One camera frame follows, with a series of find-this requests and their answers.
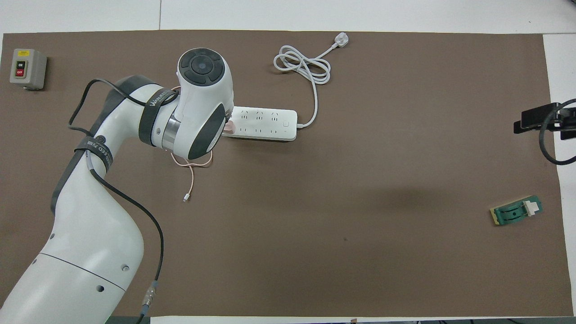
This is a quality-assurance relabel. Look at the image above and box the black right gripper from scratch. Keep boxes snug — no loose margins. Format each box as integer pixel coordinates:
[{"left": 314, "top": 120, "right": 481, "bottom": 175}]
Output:
[{"left": 514, "top": 103, "right": 576, "bottom": 140}]

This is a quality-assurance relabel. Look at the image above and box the pink charging cable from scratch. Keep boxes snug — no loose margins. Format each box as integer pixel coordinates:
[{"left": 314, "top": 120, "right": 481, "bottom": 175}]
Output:
[{"left": 170, "top": 85, "right": 214, "bottom": 202}]

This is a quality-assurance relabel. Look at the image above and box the white power strip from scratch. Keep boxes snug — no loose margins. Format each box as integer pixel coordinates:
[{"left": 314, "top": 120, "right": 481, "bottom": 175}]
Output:
[{"left": 224, "top": 107, "right": 298, "bottom": 142}]

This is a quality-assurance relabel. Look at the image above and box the green circuit board piece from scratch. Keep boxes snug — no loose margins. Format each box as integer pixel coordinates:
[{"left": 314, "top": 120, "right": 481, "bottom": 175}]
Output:
[{"left": 490, "top": 195, "right": 543, "bottom": 226}]

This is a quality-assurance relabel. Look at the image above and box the brown table mat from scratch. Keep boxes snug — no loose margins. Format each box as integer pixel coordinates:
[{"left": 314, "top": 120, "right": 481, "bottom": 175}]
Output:
[{"left": 0, "top": 30, "right": 574, "bottom": 318}]

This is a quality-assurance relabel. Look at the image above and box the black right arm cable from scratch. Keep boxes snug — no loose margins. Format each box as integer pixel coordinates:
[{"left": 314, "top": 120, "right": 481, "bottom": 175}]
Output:
[{"left": 539, "top": 99, "right": 576, "bottom": 166}]

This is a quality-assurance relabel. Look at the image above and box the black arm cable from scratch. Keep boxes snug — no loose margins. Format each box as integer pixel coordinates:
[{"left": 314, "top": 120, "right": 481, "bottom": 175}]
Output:
[
  {"left": 68, "top": 79, "right": 180, "bottom": 324},
  {"left": 539, "top": 99, "right": 576, "bottom": 166}
]

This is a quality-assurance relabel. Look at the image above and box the white power cord with plug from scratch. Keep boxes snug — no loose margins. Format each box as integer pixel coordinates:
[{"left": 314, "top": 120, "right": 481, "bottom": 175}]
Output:
[{"left": 274, "top": 32, "right": 350, "bottom": 129}]

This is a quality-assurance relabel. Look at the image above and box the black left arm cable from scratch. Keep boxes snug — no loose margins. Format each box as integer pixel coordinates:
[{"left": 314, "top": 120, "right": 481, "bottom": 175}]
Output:
[{"left": 68, "top": 79, "right": 180, "bottom": 324}]

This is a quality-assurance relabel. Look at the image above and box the grey on-off switch box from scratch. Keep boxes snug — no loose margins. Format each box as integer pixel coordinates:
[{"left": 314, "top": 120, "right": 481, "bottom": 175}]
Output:
[{"left": 9, "top": 48, "right": 48, "bottom": 91}]

